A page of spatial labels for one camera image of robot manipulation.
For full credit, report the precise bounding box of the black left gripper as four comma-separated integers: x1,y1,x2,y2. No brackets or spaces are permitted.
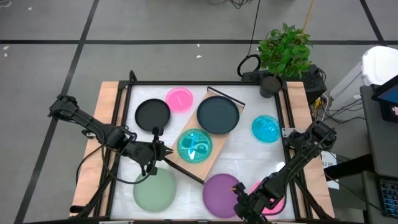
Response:
126,126,174,175

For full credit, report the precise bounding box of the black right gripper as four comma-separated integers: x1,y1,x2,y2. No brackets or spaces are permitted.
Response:
233,182,274,224

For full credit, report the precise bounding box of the translucent pink plate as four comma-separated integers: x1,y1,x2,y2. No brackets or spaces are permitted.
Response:
250,180,285,216
165,86,194,113

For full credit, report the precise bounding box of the translucent cyan plate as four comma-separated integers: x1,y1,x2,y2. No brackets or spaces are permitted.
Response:
177,128,213,164
251,114,282,144

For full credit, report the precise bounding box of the purple plate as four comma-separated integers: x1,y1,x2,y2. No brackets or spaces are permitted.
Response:
202,173,242,219

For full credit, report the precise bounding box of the sage green plate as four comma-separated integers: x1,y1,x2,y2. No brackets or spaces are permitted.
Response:
132,167,177,213

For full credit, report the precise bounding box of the dark teal plate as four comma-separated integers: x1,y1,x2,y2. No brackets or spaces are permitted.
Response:
196,95,241,135

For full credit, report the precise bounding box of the black plate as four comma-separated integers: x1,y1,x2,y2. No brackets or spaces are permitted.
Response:
134,98,172,132

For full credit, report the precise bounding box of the tan wooden side board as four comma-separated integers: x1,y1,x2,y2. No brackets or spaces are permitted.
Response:
285,81,335,218
70,81,128,217

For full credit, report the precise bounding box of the white paper sheet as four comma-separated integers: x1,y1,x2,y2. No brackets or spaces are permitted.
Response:
320,149,340,190

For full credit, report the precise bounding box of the black plant pot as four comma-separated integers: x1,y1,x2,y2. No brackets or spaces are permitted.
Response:
259,75,283,99

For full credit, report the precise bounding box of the black computer box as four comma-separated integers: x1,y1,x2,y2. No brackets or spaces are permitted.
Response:
241,64,328,105

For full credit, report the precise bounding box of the black keyboard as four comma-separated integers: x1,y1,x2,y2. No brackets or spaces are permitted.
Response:
378,177,398,218

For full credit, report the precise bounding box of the grey desk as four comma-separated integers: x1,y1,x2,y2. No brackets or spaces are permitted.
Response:
359,83,398,178

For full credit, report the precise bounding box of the green leafy plant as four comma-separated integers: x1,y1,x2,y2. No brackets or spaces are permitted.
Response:
257,22,313,80

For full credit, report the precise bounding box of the black tablet screen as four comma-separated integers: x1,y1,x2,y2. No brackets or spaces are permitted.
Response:
371,74,398,122

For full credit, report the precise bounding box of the white bin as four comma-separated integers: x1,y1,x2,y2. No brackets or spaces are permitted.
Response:
361,45,398,86

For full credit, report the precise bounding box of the wooden shelf with black frame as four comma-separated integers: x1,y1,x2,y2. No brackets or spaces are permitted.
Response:
161,86,246,185

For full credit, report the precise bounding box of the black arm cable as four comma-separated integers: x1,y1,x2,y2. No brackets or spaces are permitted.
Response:
101,144,158,185

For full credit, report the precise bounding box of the black aluminium table frame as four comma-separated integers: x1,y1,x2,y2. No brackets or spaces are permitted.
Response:
70,70,335,224

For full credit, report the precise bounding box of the black hanging cable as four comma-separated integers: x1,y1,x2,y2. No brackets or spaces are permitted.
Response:
236,0,262,78

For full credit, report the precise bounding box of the black cable tangle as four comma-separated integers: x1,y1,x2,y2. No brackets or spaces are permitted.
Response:
208,0,249,9

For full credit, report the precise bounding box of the yellow hanging cable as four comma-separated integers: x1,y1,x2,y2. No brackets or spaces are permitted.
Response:
303,0,315,30

